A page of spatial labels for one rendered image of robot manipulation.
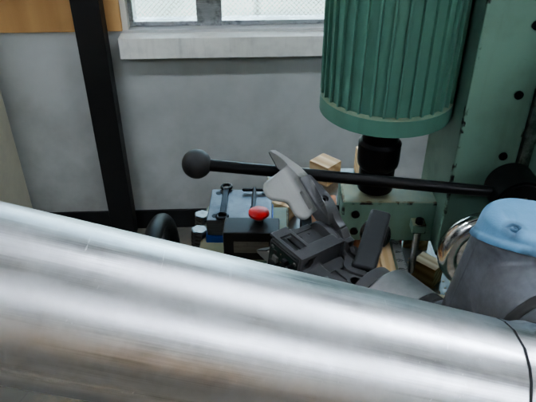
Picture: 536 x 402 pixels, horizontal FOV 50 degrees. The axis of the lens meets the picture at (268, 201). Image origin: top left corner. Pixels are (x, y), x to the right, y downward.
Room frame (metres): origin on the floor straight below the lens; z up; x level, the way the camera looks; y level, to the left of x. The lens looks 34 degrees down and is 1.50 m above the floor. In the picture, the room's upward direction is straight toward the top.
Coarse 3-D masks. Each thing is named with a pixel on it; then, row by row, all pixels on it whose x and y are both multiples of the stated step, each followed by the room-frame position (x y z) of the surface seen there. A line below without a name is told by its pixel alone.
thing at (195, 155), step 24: (192, 168) 0.57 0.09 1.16; (216, 168) 0.58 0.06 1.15; (240, 168) 0.58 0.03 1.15; (264, 168) 0.58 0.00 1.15; (504, 168) 0.59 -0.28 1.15; (528, 168) 0.60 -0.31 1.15; (456, 192) 0.57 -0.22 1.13; (480, 192) 0.57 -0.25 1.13; (504, 192) 0.56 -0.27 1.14; (528, 192) 0.55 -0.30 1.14
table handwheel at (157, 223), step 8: (160, 216) 0.78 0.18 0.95; (168, 216) 0.80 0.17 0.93; (152, 224) 0.74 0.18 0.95; (160, 224) 0.75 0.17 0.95; (168, 224) 0.79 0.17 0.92; (152, 232) 0.72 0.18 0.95; (160, 232) 0.73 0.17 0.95; (168, 232) 0.81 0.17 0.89; (176, 232) 0.84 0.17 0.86; (168, 240) 0.80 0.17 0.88; (176, 240) 0.85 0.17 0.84
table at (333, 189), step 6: (342, 168) 1.01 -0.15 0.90; (348, 168) 1.01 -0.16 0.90; (324, 186) 0.94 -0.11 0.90; (330, 186) 0.94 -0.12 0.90; (336, 186) 0.94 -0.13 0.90; (330, 192) 0.92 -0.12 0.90; (336, 192) 0.92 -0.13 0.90; (336, 198) 0.90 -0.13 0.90; (294, 216) 0.84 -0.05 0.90; (294, 222) 0.82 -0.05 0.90
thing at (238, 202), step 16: (240, 192) 0.77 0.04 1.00; (256, 192) 0.77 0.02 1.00; (240, 208) 0.72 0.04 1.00; (272, 208) 0.76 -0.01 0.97; (208, 224) 0.69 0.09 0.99; (224, 224) 0.67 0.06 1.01; (240, 224) 0.67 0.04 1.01; (256, 224) 0.67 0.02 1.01; (272, 224) 0.67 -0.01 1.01; (208, 240) 0.69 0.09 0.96; (224, 240) 0.65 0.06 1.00; (240, 240) 0.65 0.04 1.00; (256, 240) 0.65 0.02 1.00; (240, 256) 0.65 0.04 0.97; (256, 256) 0.65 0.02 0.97
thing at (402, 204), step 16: (352, 192) 0.71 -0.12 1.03; (400, 192) 0.71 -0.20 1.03; (416, 192) 0.71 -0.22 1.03; (432, 192) 0.71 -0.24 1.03; (352, 208) 0.69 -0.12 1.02; (368, 208) 0.69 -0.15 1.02; (384, 208) 0.69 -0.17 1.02; (400, 208) 0.69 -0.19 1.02; (416, 208) 0.69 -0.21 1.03; (432, 208) 0.69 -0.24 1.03; (352, 224) 0.69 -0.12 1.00; (400, 224) 0.69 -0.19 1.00; (432, 224) 0.69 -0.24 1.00; (400, 240) 0.69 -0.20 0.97
